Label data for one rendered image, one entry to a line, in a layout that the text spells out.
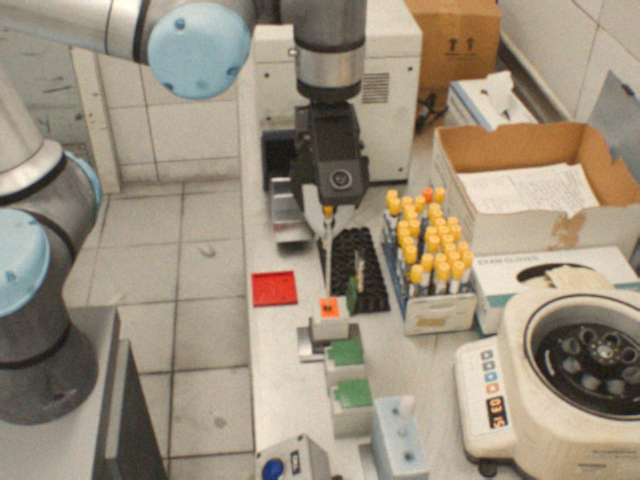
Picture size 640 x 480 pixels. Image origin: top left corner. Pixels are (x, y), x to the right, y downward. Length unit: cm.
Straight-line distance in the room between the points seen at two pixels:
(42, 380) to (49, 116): 191
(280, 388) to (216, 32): 54
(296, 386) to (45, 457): 33
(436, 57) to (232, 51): 109
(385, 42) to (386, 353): 50
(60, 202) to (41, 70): 176
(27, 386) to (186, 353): 131
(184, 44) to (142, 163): 229
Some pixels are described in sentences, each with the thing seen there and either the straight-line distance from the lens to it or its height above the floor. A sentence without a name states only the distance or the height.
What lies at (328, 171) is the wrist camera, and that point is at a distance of 70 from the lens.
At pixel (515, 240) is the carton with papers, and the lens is 104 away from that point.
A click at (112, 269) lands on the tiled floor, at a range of 248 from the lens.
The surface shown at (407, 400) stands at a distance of 72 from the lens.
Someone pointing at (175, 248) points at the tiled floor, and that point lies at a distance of 251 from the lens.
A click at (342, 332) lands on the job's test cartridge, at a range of 93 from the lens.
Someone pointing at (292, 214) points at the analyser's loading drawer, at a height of 91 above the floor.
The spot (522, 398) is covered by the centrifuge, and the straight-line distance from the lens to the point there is 82.
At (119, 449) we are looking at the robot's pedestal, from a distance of 92.
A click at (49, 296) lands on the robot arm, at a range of 81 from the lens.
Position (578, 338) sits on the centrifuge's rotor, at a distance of 91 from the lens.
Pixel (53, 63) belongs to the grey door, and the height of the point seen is 58.
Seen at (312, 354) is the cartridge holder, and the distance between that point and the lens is 95.
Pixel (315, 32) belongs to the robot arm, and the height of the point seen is 135.
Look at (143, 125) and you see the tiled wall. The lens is 272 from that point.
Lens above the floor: 161
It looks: 40 degrees down
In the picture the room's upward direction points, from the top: straight up
